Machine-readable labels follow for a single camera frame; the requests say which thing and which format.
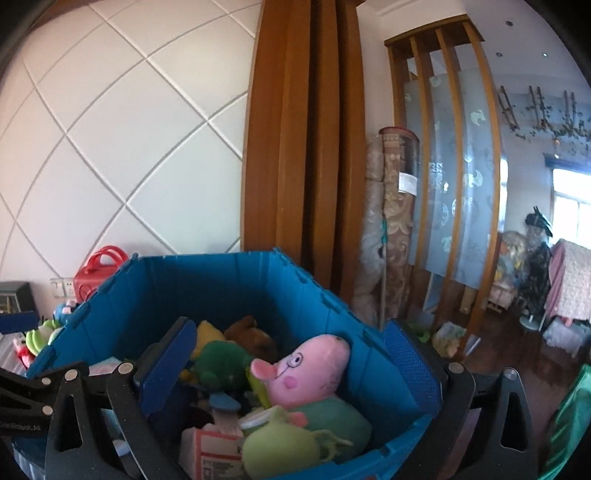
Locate hanging vine decoration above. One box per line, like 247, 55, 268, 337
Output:
496, 85, 591, 153

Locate dark green gift box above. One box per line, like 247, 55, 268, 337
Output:
0, 281, 40, 315

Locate large light green frog plush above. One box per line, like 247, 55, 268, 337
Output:
24, 318, 63, 356

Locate green cloth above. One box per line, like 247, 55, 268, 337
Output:
538, 364, 591, 480

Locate pink white carton box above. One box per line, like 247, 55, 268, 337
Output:
179, 422, 245, 480

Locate pale plastic bag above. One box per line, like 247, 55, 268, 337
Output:
434, 320, 467, 356

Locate white bottle blue cap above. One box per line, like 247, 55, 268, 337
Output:
210, 392, 245, 432

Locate pink cloth on rack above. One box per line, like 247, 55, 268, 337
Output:
542, 237, 591, 358

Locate blue pig plush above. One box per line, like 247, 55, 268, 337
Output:
53, 299, 79, 324

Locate wooden headboard frame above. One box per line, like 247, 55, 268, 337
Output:
241, 0, 368, 305

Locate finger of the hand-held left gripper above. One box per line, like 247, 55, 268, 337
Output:
0, 367, 64, 401
0, 311, 40, 336

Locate red toy suitcase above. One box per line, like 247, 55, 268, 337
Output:
74, 246, 130, 303

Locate dark hanging clothes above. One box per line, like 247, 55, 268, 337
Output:
519, 205, 555, 319

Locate brown teddy bear plush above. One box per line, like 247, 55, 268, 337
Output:
224, 315, 278, 365

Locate wooden glass partition screen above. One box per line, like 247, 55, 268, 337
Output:
385, 14, 509, 333

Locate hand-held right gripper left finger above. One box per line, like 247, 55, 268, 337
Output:
45, 318, 199, 480

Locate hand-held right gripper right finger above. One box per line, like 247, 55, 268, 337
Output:
384, 318, 540, 480

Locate red dress pig plush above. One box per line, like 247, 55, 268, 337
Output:
11, 335, 35, 367

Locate rolled patterned carpet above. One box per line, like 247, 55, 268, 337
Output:
353, 127, 421, 324

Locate window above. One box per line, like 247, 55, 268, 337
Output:
551, 154, 591, 208

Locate yellow plush toy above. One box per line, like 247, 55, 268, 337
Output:
191, 320, 227, 361

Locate pale green plush toy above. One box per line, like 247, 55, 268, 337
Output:
241, 406, 354, 478

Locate pile of bagged toys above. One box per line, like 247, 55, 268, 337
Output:
489, 231, 527, 315

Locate pink pig plush green body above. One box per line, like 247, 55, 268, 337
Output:
249, 335, 372, 450

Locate blue plastic storage crate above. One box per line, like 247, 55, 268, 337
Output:
11, 248, 444, 480

